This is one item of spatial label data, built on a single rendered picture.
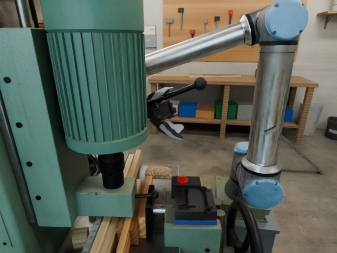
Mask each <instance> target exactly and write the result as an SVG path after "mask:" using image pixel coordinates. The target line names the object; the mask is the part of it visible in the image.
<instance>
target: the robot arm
mask: <svg viewBox="0 0 337 253"><path fill-rule="evenodd" d="M307 22H308V10H307V8H306V6H305V5H304V3H303V2H302V1H300V0H277V1H275V2H274V3H273V4H271V5H268V6H266V7H264V8H261V9H259V10H256V11H253V12H251V13H248V14H245V15H243V16H242V18H241V20H240V21H238V22H235V23H233V24H230V25H227V26H224V27H222V28H219V29H216V30H213V31H210V32H208V33H205V34H202V35H199V36H197V37H194V38H191V39H188V40H185V41H183V42H180V43H177V44H174V45H172V46H169V47H166V48H163V49H160V50H158V51H155V52H152V53H149V54H146V55H145V70H146V77H148V76H150V75H153V74H156V73H159V72H162V71H165V70H168V69H171V68H174V67H177V66H180V65H183V64H186V63H189V62H192V61H195V60H198V59H201V58H204V57H207V56H210V55H213V54H216V53H219V52H222V51H225V50H228V49H231V48H234V47H237V46H240V45H243V44H245V45H247V46H252V45H256V44H259V55H258V64H257V73H256V81H255V90H254V99H253V108H252V117H251V126H250V135H249V141H248V142H239V143H237V144H236V145H235V148H234V153H233V161H232V168H231V175H230V178H229V179H228V181H227V182H226V184H225V189H224V190H225V193H226V195H227V196H228V197H229V198H230V199H231V200H233V201H234V200H237V199H238V200H242V201H244V202H245V203H246V204H247V205H250V206H252V207H254V208H258V209H268V208H270V207H274V206H276V205H278V204H279V203H280V202H281V201H282V199H283V196H284V190H283V186H282V185H281V184H280V174H281V169H282V165H281V164H280V162H279V161H278V160H277V158H278V152H279V146H280V140H281V134H282V128H283V122H284V116H285V110H286V104H287V98H288V93H289V87H290V81H291V75H292V69H293V62H294V56H295V50H296V47H297V44H298V39H299V35H300V34H301V33H302V32H303V31H304V29H305V27H306V25H307ZM172 89H173V87H165V88H162V89H160V90H158V91H155V92H153V93H151V94H149V95H148V96H146V97H147V101H148V100H151V99H154V98H156V97H159V96H162V95H164V94H167V93H169V92H170V91H171V90H172ZM170 102H171V100H170V98H168V99H166V100H163V101H160V102H158V103H155V104H152V105H150V106H147V119H149V121H150V122H151V123H152V124H153V125H155V126H156V128H157V129H158V130H159V131H160V132H161V133H163V134H165V135H167V136H170V137H172V138H175V139H179V140H183V139H184V138H183V137H182V136H181V135H180V134H179V133H180V132H181V131H182V130H183V129H184V126H183V125H182V124H173V123H172V122H171V121H169V120H166V121H165V122H164V123H163V122H162V121H163V120H165V119H171V118H173V117H175V116H176V115H178V114H175V113H176V112H177V111H176V108H175V107H173V104H172V103H170Z"/></svg>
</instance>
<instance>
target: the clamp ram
mask: <svg viewBox="0 0 337 253"><path fill-rule="evenodd" d="M153 191H154V185H149V188H148V193H152V192H153ZM174 208H175V205H161V204H155V199H152V198H151V197H150V198H147V199H146V205H145V221H146V235H147V236H152V232H153V223H154V215H155V214H157V215H165V210H166V209H174Z"/></svg>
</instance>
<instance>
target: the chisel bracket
mask: <svg viewBox="0 0 337 253"><path fill-rule="evenodd" d="M135 194H137V182H136V178H135V177H124V184H123V185H122V186H121V187H119V188H117V189H106V188H105V187H104V186H103V181H102V177H90V176H85V177H84V178H83V180H82V181H81V183H80V184H79V186H78V188H77V189H76V191H75V192H74V196H75V201H76V207H77V212H78V216H113V217H133V215H134V211H135V207H136V203H137V198H135Z"/></svg>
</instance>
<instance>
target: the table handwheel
mask: <svg viewBox="0 0 337 253"><path fill-rule="evenodd" d="M238 210H239V211H240V213H241V215H242V217H243V220H244V223H245V226H246V230H247V234H246V237H245V239H244V242H239V240H238V238H237V235H236V233H235V221H236V215H237V212H238ZM226 243H227V246H224V249H223V253H264V250H263V245H262V240H261V236H260V232H259V229H258V226H257V223H256V220H255V218H254V215H253V213H252V211H251V209H250V208H249V206H248V205H247V204H246V203H245V202H244V201H242V200H238V199H237V200H234V201H233V202H232V203H231V205H230V207H229V210H228V215H227V224H226Z"/></svg>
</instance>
